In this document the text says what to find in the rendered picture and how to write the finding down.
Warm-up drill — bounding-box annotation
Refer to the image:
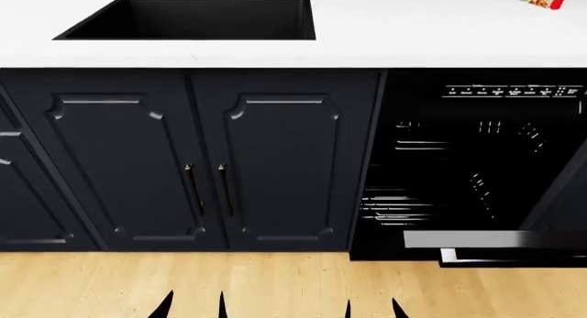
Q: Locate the dishwasher control panel strip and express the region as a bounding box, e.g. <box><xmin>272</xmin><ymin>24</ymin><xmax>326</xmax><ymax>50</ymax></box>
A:
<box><xmin>441</xmin><ymin>83</ymin><xmax>587</xmax><ymax>99</ymax></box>

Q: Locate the black bar cabinet handle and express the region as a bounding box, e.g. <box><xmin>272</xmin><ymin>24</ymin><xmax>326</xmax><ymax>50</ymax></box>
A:
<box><xmin>183</xmin><ymin>163</ymin><xmax>206</xmax><ymax>216</ymax></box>
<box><xmin>216</xmin><ymin>163</ymin><xmax>235</xmax><ymax>218</ymax></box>

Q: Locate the black dishwasher door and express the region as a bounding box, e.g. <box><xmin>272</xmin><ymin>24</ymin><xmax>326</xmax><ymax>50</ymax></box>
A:
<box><xmin>402</xmin><ymin>151</ymin><xmax>587</xmax><ymax>269</ymax></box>

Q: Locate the black rectangular sink basin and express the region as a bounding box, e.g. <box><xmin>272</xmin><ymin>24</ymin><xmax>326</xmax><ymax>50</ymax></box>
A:
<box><xmin>51</xmin><ymin>0</ymin><xmax>317</xmax><ymax>41</ymax></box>

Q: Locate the black built-in dishwasher body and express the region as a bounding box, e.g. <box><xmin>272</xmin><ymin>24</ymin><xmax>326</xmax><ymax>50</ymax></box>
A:
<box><xmin>349</xmin><ymin>68</ymin><xmax>587</xmax><ymax>263</ymax></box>

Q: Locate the wire dishwasher rack with rails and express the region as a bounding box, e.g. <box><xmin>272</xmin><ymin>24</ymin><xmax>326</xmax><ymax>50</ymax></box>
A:
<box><xmin>359</xmin><ymin>172</ymin><xmax>499</xmax><ymax>227</ymax></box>

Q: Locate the silver dishwasher door handle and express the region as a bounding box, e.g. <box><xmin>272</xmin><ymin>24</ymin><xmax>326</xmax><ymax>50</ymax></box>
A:
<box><xmin>438</xmin><ymin>247</ymin><xmax>587</xmax><ymax>269</ymax></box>

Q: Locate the dark navy panelled cabinet door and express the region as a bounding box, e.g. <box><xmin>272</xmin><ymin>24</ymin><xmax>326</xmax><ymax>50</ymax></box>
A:
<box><xmin>0</xmin><ymin>87</ymin><xmax>100</xmax><ymax>253</ymax></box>
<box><xmin>0</xmin><ymin>69</ymin><xmax>229</xmax><ymax>253</ymax></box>
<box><xmin>186</xmin><ymin>69</ymin><xmax>382</xmax><ymax>253</ymax></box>

